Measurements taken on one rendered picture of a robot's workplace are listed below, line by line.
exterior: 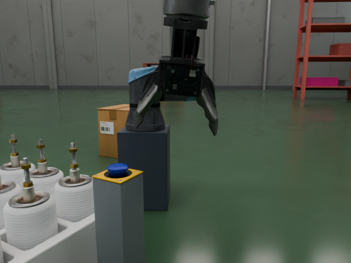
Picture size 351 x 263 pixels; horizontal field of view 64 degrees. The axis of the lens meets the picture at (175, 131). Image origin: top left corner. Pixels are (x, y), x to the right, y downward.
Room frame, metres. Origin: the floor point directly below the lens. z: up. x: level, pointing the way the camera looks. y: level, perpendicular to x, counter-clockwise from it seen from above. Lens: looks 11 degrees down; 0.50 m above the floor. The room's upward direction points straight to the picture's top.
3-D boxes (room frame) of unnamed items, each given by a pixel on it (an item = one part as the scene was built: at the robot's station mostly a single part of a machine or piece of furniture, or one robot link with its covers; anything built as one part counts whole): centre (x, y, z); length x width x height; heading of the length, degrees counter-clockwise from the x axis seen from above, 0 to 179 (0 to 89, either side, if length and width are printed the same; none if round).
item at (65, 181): (0.64, 0.24, 0.25); 0.08 x 0.08 x 0.01
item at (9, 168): (0.76, 0.45, 0.25); 0.08 x 0.08 x 0.01
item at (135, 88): (1.07, 0.11, 0.47); 0.13 x 0.12 x 0.14; 91
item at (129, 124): (1.07, 0.12, 0.35); 0.15 x 0.15 x 0.10
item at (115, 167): (0.52, 0.11, 0.32); 0.04 x 0.04 x 0.02
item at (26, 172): (0.54, 0.30, 0.30); 0.01 x 0.01 x 0.08
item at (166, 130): (1.07, 0.12, 0.15); 0.18 x 0.18 x 0.30; 88
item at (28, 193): (0.54, 0.30, 0.26); 0.02 x 0.02 x 0.03
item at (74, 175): (0.64, 0.24, 0.26); 0.02 x 0.02 x 0.03
